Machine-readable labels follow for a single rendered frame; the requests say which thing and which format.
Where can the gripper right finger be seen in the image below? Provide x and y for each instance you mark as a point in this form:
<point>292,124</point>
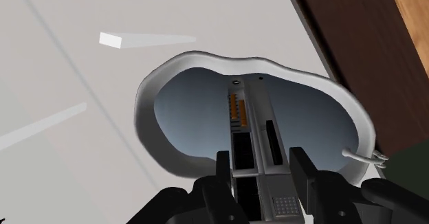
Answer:
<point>330,196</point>

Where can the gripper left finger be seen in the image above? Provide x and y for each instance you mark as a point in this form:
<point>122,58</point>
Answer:
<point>207,203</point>

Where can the grey remote control orange buttons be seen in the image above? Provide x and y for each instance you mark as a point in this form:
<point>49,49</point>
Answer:
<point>259,139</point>

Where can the silver tap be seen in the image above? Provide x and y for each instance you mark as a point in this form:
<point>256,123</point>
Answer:
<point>363,158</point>

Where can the dark brown wooden cabinet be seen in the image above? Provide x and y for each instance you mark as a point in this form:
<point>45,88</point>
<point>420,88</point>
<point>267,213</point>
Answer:
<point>362,56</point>

